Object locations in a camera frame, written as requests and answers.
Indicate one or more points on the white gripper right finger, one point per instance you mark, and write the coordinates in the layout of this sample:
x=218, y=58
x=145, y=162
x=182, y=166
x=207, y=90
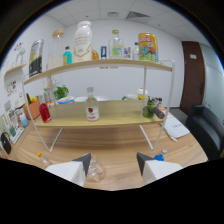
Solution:
x=156, y=168

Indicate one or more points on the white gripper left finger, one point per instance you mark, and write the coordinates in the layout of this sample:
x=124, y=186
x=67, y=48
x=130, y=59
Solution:
x=71, y=170

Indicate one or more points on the blue liquid bottle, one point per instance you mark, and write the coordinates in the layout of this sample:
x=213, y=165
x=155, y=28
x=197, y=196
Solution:
x=160, y=156

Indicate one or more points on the clear bottle with orange cap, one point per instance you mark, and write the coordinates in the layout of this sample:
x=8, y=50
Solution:
x=44, y=160

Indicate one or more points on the large clear jar cork lid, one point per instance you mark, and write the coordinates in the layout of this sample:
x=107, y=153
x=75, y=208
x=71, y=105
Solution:
x=55, y=53

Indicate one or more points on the white milk bottle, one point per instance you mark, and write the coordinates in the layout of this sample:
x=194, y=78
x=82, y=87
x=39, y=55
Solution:
x=82, y=43

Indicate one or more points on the clear glass cup with ice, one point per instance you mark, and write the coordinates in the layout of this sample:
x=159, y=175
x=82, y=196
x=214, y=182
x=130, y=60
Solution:
x=96, y=170

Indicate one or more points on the blue and white cup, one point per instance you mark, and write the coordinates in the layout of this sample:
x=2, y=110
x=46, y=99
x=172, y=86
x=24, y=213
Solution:
x=24, y=120

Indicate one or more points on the white notebook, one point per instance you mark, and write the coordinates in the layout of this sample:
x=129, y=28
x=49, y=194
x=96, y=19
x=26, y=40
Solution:
x=176, y=127

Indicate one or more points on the dark brown cylinder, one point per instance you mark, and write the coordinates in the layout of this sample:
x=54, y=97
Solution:
x=159, y=113

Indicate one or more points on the small jar of green leaves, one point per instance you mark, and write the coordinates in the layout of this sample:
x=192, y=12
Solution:
x=148, y=109

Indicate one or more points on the red liquid glass bottle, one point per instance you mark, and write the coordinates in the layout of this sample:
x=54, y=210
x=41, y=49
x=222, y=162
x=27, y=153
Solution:
x=45, y=113

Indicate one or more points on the clear bottle with red label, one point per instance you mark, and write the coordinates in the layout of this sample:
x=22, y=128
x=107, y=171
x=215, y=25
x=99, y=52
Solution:
x=92, y=110

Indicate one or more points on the black armchair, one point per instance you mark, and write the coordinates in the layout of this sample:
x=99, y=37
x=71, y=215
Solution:
x=206, y=128

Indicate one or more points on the white flat device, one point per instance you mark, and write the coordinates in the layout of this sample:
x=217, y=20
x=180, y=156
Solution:
x=16, y=133

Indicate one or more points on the two-tier wooden shelf rack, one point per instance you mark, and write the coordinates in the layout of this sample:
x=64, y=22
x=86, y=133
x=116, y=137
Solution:
x=116, y=113

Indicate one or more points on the black handbag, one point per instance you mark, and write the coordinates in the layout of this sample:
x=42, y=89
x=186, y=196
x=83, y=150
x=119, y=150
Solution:
x=6, y=143

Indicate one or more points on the white bowl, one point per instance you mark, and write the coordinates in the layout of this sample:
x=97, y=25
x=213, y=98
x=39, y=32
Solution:
x=80, y=99

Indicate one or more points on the white and yellow tub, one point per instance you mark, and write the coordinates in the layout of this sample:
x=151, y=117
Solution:
x=142, y=94

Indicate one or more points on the green potted plant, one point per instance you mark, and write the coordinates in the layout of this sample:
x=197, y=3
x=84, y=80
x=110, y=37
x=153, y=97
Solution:
x=61, y=92

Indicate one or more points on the brown door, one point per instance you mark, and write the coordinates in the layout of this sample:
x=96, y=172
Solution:
x=192, y=76

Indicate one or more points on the small teal bottle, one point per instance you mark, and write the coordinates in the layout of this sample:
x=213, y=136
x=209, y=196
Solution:
x=67, y=57

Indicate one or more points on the black and yellow can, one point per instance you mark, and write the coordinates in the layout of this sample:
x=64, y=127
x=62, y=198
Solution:
x=36, y=60

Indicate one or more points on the small clear water bottle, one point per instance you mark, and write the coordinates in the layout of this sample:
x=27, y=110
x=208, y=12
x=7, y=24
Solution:
x=136, y=53

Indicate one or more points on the yellow snack bag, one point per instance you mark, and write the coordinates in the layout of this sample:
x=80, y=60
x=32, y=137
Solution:
x=148, y=48

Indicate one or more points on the clear bottle with green cap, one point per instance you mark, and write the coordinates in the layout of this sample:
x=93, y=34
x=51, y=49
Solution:
x=116, y=48

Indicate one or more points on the wooden wall shelf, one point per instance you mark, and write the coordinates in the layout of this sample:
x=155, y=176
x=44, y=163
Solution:
x=13, y=70

